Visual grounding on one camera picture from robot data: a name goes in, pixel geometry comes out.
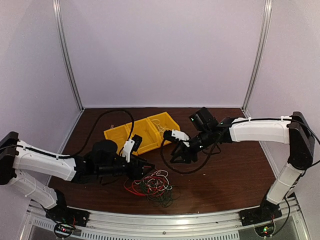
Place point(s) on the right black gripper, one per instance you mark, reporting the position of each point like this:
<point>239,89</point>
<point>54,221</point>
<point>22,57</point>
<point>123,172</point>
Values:
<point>185,152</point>

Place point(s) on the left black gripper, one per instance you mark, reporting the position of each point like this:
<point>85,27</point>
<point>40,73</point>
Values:
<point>138,174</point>

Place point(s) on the yellow three-compartment bin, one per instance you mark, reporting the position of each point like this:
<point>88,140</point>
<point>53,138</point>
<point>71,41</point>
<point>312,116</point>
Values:
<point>151,129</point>

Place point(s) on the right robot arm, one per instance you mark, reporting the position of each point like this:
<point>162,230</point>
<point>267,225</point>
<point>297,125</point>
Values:
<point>292,130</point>

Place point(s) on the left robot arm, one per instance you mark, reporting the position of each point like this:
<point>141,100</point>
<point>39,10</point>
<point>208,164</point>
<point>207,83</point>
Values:
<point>17,158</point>

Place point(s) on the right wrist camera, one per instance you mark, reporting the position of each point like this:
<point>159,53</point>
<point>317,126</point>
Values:
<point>176,136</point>

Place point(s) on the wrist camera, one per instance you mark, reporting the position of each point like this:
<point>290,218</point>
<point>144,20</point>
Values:
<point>130,146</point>
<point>176,136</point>

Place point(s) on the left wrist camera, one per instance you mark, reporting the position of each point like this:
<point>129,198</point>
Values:
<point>130,146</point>

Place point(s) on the front aluminium rail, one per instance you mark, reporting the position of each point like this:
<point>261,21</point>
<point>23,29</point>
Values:
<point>223,225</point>

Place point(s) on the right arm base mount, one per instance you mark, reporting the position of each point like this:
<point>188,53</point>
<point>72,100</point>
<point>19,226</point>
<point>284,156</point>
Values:
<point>261,218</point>

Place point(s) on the right aluminium frame post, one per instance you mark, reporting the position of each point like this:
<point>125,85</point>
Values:
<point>264,32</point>

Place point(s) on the aluminium frame post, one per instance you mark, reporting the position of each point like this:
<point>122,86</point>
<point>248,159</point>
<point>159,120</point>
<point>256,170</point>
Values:
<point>264,32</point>
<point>65,53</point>

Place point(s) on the left aluminium frame post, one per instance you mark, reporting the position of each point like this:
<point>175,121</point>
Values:
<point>65,53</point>

